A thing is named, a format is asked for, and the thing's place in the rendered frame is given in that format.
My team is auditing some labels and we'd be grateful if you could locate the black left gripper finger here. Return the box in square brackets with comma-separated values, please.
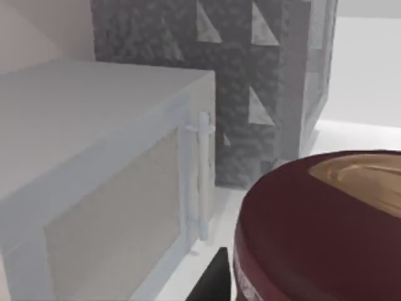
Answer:
[187, 246, 234, 301]

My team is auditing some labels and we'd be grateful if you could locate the dark red can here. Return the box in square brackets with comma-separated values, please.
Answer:
[231, 149, 401, 301]

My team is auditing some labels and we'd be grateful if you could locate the pale microwave oven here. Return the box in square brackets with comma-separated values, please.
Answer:
[0, 59, 217, 301]

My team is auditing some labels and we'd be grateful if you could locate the grey stone cabinet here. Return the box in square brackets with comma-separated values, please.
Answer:
[90, 0, 339, 191]

